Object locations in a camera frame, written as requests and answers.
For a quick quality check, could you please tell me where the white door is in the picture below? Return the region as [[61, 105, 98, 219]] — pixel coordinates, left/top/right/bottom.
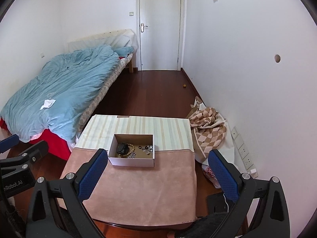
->
[[136, 0, 186, 71]]

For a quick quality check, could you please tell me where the white wall socket row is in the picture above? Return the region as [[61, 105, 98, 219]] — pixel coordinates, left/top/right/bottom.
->
[[230, 126, 258, 178]]

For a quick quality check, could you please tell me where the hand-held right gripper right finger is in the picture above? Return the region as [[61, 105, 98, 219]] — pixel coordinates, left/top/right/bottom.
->
[[207, 149, 290, 238]]

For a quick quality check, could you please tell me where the black floor scale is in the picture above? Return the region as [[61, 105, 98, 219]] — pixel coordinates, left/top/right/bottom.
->
[[207, 193, 234, 215]]

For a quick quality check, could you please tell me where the teal pillow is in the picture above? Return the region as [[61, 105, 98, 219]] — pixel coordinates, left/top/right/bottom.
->
[[114, 46, 134, 56]]

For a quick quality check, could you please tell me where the checkered brown cloth pile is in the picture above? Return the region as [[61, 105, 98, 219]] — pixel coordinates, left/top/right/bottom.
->
[[189, 96, 242, 176]]

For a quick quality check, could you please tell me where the striped pillow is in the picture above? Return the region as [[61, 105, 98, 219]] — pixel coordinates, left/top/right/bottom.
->
[[110, 33, 135, 49]]

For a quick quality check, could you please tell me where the red print plastic bag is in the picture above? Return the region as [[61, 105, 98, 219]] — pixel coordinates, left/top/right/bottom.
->
[[201, 164, 223, 189]]

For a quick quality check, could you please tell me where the blue duvet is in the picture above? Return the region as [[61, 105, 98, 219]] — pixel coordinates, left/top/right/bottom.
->
[[0, 45, 120, 143]]

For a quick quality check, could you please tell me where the bed with checkered mattress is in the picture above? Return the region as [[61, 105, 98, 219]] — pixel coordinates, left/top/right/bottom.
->
[[79, 53, 134, 129]]

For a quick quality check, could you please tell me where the pink striped table cloth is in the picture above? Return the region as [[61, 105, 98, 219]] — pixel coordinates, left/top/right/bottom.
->
[[59, 114, 197, 222]]

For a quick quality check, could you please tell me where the beige checkered cloth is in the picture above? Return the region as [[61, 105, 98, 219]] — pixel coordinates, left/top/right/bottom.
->
[[187, 107, 228, 158]]

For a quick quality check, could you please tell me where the white cardboard box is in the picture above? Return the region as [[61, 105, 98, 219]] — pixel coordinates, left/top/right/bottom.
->
[[108, 134, 156, 168]]

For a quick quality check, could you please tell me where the wooden bead bracelet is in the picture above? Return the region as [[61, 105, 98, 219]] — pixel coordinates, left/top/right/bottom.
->
[[119, 142, 136, 158]]

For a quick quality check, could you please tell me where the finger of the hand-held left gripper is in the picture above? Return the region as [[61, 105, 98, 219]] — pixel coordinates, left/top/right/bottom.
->
[[0, 134, 19, 154], [0, 140, 49, 176]]

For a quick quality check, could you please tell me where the white crumpled tissue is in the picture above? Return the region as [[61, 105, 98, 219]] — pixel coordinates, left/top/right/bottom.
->
[[40, 99, 56, 110]]

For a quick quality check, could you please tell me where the red bed sheet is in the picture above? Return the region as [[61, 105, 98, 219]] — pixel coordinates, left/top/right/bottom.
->
[[0, 118, 72, 160]]

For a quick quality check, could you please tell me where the black smart band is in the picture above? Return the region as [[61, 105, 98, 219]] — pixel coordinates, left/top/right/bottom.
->
[[116, 142, 129, 155]]

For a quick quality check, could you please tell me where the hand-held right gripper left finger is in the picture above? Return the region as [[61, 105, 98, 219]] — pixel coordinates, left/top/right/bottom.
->
[[26, 149, 109, 238]]

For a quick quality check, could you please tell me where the plastic covered headboard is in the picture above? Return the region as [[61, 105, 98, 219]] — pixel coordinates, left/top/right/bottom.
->
[[67, 28, 138, 52]]

